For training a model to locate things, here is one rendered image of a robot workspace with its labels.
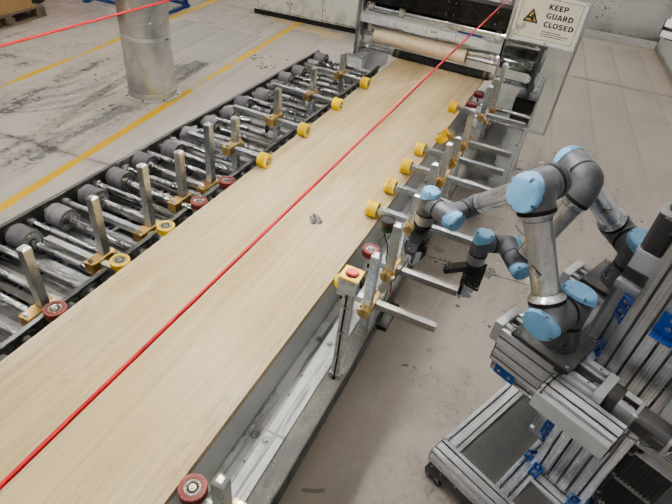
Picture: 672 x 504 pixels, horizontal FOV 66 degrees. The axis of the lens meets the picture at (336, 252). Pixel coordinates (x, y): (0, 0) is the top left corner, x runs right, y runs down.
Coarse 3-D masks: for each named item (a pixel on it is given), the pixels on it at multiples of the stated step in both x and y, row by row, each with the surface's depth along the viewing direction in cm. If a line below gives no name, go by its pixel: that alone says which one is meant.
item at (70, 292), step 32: (288, 128) 386; (128, 160) 288; (160, 160) 311; (64, 192) 255; (128, 192) 294; (0, 256) 233; (0, 288) 218; (64, 288) 227; (32, 320) 191; (0, 352) 180
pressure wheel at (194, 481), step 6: (192, 474) 145; (198, 474) 145; (186, 480) 144; (192, 480) 144; (198, 480) 144; (204, 480) 144; (180, 486) 142; (186, 486) 143; (192, 486) 142; (198, 486) 143; (204, 486) 143; (180, 492) 141; (186, 492) 141; (192, 492) 142; (198, 492) 142; (204, 492) 142; (180, 498) 140; (186, 498) 140; (192, 498) 140; (198, 498) 140; (204, 498) 143
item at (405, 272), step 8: (384, 264) 233; (400, 272) 232; (408, 272) 230; (416, 272) 231; (416, 280) 230; (424, 280) 228; (432, 280) 228; (440, 280) 228; (440, 288) 227; (448, 288) 225; (456, 288) 225
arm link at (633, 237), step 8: (624, 232) 202; (632, 232) 198; (640, 232) 199; (616, 240) 204; (624, 240) 201; (632, 240) 196; (640, 240) 195; (616, 248) 205; (624, 248) 200; (632, 248) 196; (616, 256) 205; (624, 256) 200; (632, 256) 197; (624, 264) 201
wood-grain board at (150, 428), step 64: (320, 128) 324; (384, 128) 333; (448, 128) 349; (256, 192) 260; (320, 192) 266; (384, 192) 273; (192, 256) 218; (256, 256) 222; (320, 256) 226; (64, 320) 184; (128, 320) 187; (192, 320) 190; (256, 320) 193; (0, 384) 162; (64, 384) 164; (128, 384) 166; (192, 384) 169; (256, 384) 174; (0, 448) 146; (64, 448) 148; (128, 448) 150; (192, 448) 152
